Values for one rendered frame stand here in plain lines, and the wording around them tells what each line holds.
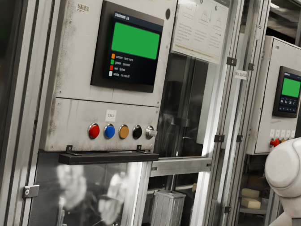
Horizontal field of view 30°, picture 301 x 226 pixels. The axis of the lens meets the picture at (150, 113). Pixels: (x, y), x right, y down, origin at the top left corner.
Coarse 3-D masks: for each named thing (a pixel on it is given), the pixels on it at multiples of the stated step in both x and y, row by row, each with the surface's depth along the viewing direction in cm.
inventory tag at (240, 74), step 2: (236, 70) 196; (238, 70) 197; (240, 70) 198; (236, 72) 196; (238, 72) 198; (240, 72) 199; (242, 72) 200; (244, 72) 201; (246, 72) 203; (236, 74) 197; (238, 74) 198; (240, 74) 199; (242, 74) 200; (244, 74) 202; (236, 76) 197; (238, 76) 198; (240, 76) 199; (242, 76) 201; (244, 76) 202; (240, 78) 200; (242, 78) 201; (244, 78) 202
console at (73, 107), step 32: (64, 0) 125; (96, 0) 130; (128, 0) 139; (160, 0) 150; (64, 32) 123; (96, 32) 131; (64, 64) 124; (96, 64) 132; (160, 64) 155; (64, 96) 126; (96, 96) 135; (128, 96) 145; (160, 96) 158; (64, 128) 128; (96, 128) 135; (128, 128) 146
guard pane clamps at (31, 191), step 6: (228, 60) 190; (234, 60) 193; (252, 66) 206; (216, 138) 191; (222, 138) 195; (240, 138) 207; (24, 186) 121; (30, 186) 123; (36, 186) 124; (24, 192) 121; (30, 192) 123; (36, 192) 124; (228, 210) 208
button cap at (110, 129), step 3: (108, 126) 140; (111, 126) 140; (108, 129) 139; (111, 129) 140; (114, 129) 141; (108, 132) 139; (111, 132) 140; (114, 132) 141; (108, 135) 140; (111, 135) 140
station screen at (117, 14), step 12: (132, 24) 138; (144, 24) 142; (156, 24) 147; (108, 60) 133; (120, 60) 137; (132, 60) 140; (144, 60) 145; (156, 60) 149; (108, 72) 134; (120, 72) 137; (132, 72) 141; (144, 72) 146
